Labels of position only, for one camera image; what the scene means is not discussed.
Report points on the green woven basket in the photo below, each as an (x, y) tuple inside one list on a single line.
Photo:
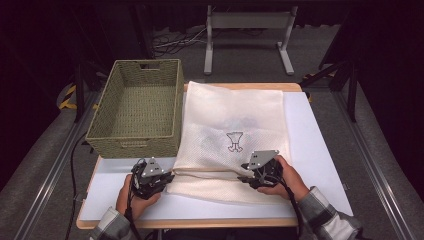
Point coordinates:
[(140, 110)]

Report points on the grey metal desk frame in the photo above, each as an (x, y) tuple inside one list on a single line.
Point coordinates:
[(250, 20)]

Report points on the person's right hand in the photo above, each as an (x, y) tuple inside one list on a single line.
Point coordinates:
[(293, 183)]

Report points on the yellow black hazard tape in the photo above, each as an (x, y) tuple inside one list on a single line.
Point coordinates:
[(68, 100)]

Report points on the person's left hand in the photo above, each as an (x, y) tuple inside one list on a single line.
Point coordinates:
[(128, 203)]

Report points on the metal floor rail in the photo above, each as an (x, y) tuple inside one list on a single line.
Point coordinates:
[(376, 166), (50, 176)]

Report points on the cream mesh laundry bag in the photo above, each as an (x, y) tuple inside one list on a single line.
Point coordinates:
[(216, 106)]

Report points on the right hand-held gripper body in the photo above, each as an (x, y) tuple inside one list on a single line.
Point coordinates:
[(266, 173)]

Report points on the black metal stand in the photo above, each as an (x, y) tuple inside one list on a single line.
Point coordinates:
[(351, 93), (79, 90)]

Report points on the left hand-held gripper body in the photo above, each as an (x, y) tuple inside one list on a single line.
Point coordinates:
[(148, 173)]

